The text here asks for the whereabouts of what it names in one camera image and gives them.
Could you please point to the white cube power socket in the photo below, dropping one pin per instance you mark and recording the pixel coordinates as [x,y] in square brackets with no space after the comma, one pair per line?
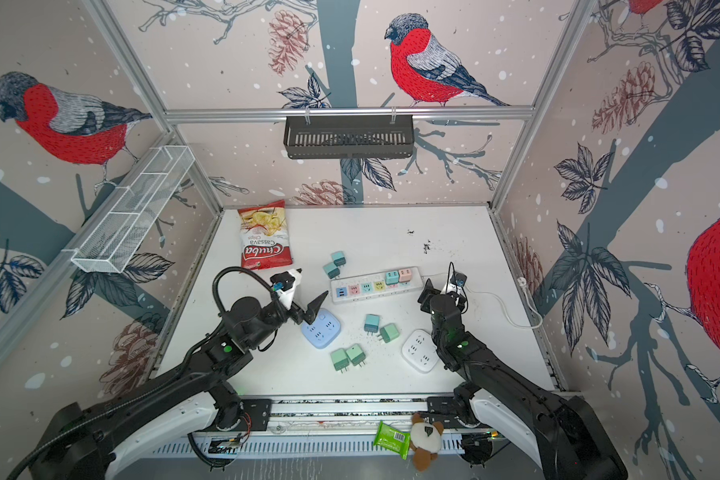
[419,351]

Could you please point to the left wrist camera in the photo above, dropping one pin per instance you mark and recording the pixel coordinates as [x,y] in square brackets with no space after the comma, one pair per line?
[284,285]

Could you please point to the white multicolour power strip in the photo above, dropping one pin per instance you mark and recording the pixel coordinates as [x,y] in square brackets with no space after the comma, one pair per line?
[371,286]

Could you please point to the green plug adapter left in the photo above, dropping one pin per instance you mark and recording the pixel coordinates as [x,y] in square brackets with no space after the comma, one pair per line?
[340,360]

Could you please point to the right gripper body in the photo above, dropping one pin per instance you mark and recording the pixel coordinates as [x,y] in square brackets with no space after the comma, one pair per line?
[434,299]

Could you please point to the blue cube power socket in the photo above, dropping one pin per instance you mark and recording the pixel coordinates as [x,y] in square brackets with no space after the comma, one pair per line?
[323,331]

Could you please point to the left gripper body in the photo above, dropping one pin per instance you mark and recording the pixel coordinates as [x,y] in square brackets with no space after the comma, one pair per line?
[276,316]

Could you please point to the brown white plush toy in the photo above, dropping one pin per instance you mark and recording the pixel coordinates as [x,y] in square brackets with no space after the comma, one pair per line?
[425,441]

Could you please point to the red white cassava chips bag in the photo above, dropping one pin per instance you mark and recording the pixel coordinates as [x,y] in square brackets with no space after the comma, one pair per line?
[265,237]

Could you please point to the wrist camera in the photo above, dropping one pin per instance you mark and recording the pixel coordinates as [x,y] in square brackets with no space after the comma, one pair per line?
[284,285]
[456,283]

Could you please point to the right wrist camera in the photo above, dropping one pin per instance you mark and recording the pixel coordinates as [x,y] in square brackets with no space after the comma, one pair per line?
[456,283]

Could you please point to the green wipes packet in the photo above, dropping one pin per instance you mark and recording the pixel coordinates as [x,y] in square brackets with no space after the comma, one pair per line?
[393,440]

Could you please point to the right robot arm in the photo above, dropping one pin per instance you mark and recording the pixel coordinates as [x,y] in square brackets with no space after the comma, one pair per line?
[563,436]

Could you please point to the white mesh wall basket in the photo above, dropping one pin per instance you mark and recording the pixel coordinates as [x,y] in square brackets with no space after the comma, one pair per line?
[116,238]

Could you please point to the green plug adapter right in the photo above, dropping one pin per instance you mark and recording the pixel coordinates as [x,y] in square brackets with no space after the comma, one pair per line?
[356,355]

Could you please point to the pink plug adapter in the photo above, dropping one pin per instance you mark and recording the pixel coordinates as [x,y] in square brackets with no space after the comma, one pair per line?
[405,275]

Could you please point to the black wire basket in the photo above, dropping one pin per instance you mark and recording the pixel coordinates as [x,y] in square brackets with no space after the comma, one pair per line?
[349,137]

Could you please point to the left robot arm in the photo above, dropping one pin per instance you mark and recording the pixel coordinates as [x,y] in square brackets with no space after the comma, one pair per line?
[93,443]

